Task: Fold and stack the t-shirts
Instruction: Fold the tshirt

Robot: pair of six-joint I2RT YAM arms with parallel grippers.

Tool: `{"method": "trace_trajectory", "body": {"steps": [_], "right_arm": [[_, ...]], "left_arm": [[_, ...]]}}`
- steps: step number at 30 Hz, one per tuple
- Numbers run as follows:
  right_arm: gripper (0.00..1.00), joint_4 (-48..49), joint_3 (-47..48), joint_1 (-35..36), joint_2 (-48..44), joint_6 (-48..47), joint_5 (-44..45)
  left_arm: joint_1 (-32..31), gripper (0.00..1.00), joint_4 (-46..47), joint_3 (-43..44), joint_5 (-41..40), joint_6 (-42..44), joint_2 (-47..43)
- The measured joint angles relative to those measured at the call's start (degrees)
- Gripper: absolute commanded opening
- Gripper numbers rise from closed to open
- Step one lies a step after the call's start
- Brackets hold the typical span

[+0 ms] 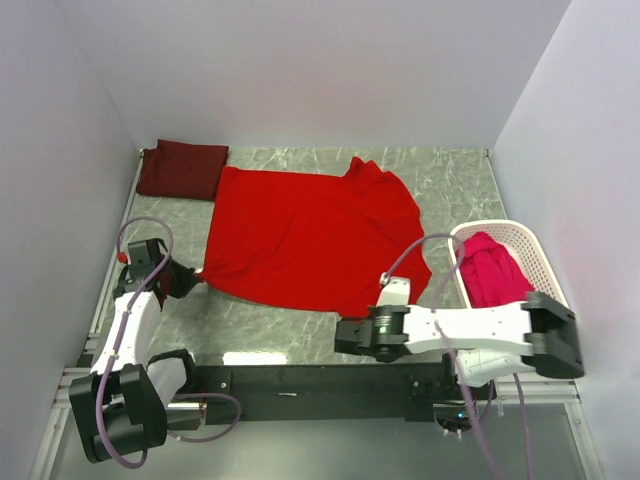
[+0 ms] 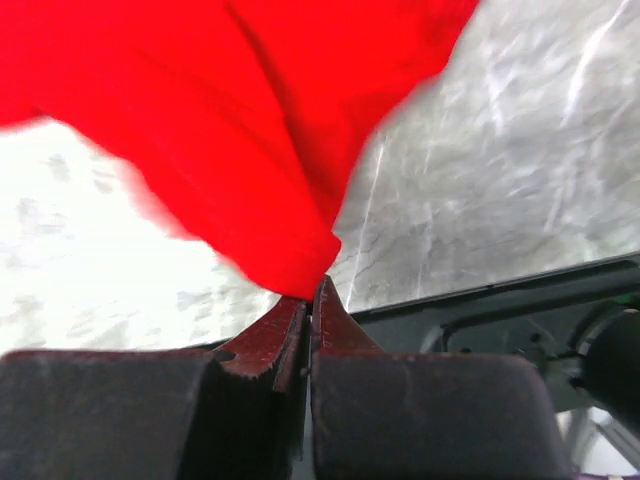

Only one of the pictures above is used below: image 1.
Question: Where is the dark red t shirt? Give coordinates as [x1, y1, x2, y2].
[136, 139, 229, 202]

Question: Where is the bright red t shirt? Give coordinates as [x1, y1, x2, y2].
[202, 157, 424, 317]

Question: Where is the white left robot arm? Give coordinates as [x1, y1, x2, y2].
[69, 238, 200, 463]

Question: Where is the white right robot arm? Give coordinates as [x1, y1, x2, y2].
[334, 291, 585, 399]

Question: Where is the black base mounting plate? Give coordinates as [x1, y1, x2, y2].
[164, 363, 497, 426]

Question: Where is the pink garment in basket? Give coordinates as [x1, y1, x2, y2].
[460, 232, 534, 308]

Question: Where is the white perforated laundry basket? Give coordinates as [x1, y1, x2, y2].
[450, 219, 569, 307]

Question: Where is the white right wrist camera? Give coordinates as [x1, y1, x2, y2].
[376, 272, 411, 307]

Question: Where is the aluminium frame rail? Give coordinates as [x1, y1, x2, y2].
[28, 367, 606, 479]

